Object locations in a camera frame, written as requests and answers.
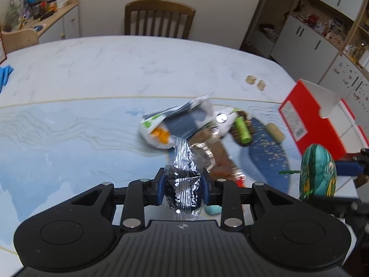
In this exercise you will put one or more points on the light blue map mat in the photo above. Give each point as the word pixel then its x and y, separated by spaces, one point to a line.
pixel 72 150

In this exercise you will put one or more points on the red framed picture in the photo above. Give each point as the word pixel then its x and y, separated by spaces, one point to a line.
pixel 2 49

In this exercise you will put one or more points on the cabinet shelf clutter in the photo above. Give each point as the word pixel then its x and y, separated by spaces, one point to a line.
pixel 320 23

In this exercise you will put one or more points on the blue cloth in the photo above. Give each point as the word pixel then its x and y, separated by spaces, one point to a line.
pixel 5 75

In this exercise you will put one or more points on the clear foil snack packet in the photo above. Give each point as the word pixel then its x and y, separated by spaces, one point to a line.
pixel 184 161

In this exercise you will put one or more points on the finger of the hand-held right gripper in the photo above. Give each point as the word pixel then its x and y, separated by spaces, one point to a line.
pixel 346 168
pixel 346 207

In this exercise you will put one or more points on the dark blue flat pouch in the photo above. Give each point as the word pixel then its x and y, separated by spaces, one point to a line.
pixel 265 155

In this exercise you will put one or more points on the small beige nut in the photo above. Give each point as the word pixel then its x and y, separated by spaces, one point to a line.
pixel 250 79
pixel 261 84

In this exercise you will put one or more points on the shiny foil bag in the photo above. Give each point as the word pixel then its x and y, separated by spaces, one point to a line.
pixel 219 155

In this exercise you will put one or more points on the beige cork piece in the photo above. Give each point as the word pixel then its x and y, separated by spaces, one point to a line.
pixel 275 132

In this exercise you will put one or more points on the small teal object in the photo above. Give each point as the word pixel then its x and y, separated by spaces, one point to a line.
pixel 213 209

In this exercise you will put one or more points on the green cylinder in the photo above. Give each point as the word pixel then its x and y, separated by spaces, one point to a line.
pixel 242 129

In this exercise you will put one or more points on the white wood-top sideboard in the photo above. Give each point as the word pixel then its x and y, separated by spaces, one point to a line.
pixel 69 20

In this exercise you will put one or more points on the white wooden wall cabinet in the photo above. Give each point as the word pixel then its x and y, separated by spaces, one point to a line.
pixel 305 34

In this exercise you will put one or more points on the white green snack bag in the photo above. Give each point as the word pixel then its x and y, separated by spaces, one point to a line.
pixel 152 127

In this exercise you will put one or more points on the dark wooden chair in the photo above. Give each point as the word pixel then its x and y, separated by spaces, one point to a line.
pixel 160 7

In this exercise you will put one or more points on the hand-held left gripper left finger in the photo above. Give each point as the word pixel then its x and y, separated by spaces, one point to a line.
pixel 160 191

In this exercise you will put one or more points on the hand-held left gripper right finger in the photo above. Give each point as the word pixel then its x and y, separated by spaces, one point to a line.
pixel 206 192

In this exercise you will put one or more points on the small wooden child chair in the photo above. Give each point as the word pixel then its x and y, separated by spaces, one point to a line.
pixel 20 39

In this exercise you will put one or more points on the pile of toys and jars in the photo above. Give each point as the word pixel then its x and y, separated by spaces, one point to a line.
pixel 43 5

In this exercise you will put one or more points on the red cardboard box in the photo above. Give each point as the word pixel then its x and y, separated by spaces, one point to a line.
pixel 311 121

